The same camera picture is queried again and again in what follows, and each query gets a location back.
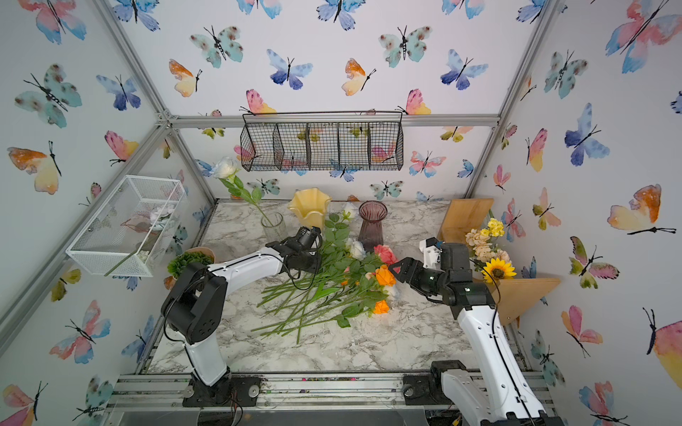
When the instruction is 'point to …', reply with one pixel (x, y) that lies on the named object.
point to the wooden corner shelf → (511, 295)
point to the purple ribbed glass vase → (370, 230)
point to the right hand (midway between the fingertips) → (399, 269)
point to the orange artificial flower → (384, 276)
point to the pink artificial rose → (385, 254)
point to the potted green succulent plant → (198, 255)
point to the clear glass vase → (273, 227)
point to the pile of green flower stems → (337, 289)
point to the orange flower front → (381, 307)
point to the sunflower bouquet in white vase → (487, 262)
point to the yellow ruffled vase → (310, 204)
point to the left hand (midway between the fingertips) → (320, 259)
